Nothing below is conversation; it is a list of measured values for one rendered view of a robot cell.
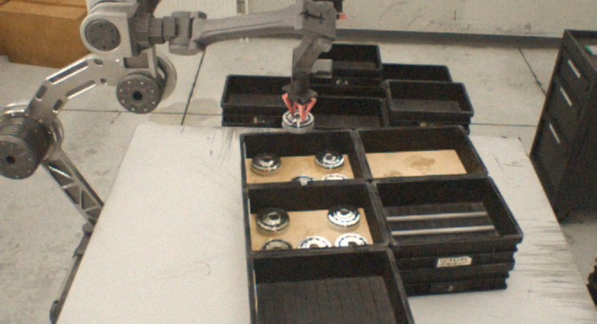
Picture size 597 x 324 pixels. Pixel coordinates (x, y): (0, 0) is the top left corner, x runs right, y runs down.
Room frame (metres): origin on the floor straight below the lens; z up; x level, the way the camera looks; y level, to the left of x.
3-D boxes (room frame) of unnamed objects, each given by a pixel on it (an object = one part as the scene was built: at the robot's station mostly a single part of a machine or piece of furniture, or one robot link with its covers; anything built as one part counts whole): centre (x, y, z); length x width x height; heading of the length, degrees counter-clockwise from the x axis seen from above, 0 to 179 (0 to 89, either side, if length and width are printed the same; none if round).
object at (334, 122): (2.76, -0.22, 0.31); 0.40 x 0.30 x 0.34; 90
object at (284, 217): (1.51, 0.08, 0.86); 0.10 x 0.10 x 0.01
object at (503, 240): (1.50, -0.44, 0.92); 0.40 x 0.30 x 0.02; 98
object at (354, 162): (1.74, 0.00, 0.87); 0.40 x 0.30 x 0.11; 98
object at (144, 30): (1.56, 0.41, 1.45); 0.09 x 0.08 x 0.12; 0
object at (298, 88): (1.82, 0.01, 1.15); 0.10 x 0.07 x 0.07; 46
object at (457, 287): (1.50, -0.44, 0.76); 0.40 x 0.30 x 0.12; 98
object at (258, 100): (2.75, 0.19, 0.37); 0.40 x 0.30 x 0.45; 90
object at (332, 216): (1.54, -0.14, 0.86); 0.10 x 0.10 x 0.01
